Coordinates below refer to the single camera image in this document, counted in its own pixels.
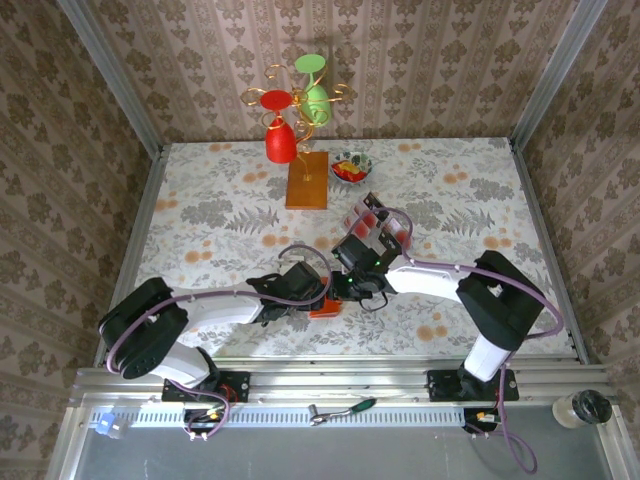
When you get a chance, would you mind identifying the short purple base cable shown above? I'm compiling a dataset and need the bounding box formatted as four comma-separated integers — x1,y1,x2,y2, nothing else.
182,389,232,442

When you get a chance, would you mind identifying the long purple base cable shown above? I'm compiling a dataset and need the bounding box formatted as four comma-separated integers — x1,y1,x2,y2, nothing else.
499,367,539,476

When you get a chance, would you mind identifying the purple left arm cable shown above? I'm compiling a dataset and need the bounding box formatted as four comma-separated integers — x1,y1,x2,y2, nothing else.
107,244,331,374

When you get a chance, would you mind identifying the small patterned bowl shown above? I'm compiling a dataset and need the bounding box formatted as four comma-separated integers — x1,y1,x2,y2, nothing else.
330,151,375,184

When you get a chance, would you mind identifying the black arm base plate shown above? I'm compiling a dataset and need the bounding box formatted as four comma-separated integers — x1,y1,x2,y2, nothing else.
162,370,251,404
427,369,520,403

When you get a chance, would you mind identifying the thin black cable loop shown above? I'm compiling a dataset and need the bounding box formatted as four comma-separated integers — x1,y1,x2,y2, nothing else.
357,289,389,314

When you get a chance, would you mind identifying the red yellow snack packet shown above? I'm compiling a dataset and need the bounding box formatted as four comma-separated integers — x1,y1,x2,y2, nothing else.
333,160,367,183

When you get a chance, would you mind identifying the ratchet wrench green handle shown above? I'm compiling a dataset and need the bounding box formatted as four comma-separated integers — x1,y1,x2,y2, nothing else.
308,397,379,427

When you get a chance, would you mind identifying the aluminium side rail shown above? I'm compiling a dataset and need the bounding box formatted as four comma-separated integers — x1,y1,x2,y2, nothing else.
508,138,590,364
94,144,169,364

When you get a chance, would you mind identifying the aluminium mounting rail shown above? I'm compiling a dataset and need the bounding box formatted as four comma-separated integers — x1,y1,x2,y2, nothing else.
69,357,624,407

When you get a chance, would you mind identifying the blue white plastic connector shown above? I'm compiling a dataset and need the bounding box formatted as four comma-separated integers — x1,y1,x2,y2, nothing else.
92,412,129,441

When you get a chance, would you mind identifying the orange card holder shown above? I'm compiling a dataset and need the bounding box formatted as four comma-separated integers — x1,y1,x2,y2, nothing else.
308,284,345,321

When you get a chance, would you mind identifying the green wine glass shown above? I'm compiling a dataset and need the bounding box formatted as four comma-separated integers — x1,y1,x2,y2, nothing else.
293,53,332,126

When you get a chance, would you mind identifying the clear jar black lid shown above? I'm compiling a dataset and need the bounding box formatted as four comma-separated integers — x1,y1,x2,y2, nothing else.
552,388,614,430

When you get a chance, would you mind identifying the gold wire rack wooden base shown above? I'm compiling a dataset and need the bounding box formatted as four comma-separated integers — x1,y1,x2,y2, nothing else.
241,63,355,210

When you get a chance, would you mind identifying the red wine glass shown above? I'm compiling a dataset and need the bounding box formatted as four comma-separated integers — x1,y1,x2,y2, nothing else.
259,89,297,165

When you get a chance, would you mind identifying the clear acrylic card stand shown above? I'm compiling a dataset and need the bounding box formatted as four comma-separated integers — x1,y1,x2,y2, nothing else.
341,191,414,251

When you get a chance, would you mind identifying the floral tablecloth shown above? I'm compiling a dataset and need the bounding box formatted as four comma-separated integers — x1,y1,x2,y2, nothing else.
117,137,576,360

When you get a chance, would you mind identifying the black power connector board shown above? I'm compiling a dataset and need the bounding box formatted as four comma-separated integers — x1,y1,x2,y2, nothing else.
463,407,504,435
183,407,226,435

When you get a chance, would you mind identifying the grey metal tray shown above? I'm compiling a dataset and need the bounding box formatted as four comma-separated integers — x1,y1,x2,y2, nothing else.
47,404,634,480

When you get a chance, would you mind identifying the grey slotted cable duct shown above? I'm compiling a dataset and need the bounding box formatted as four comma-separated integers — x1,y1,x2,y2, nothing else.
89,402,469,429

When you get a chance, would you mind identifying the aluminium frame post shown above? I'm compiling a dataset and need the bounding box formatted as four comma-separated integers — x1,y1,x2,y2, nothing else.
509,0,610,147
56,0,166,157

